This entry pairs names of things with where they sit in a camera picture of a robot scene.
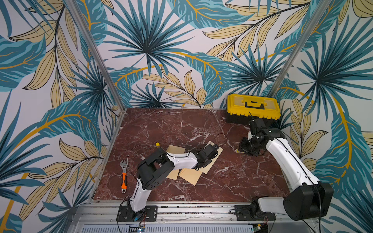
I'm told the right aluminium corner post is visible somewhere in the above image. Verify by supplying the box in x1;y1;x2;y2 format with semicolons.
267;0;331;98

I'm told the manila envelope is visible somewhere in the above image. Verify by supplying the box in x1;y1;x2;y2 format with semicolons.
167;145;185;180
200;147;223;174
179;169;203;185

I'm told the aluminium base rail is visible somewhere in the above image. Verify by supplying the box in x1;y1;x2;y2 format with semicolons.
67;201;320;233

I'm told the aluminium corner post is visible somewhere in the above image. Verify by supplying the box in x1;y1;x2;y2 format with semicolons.
66;0;126;113
267;0;331;98

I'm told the orange adjustable wrench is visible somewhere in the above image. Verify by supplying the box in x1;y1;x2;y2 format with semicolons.
119;160;127;194

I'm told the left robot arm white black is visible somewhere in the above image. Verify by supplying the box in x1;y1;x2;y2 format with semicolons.
117;144;220;222

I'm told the left aluminium corner post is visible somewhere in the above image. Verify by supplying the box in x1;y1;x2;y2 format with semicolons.
66;0;126;113

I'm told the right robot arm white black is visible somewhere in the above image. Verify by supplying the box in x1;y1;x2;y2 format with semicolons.
238;118;334;221

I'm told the yellow black toolbox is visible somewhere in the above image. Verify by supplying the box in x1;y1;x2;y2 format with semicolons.
226;94;281;125

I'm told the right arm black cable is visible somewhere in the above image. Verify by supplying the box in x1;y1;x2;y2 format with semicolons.
273;136;322;233

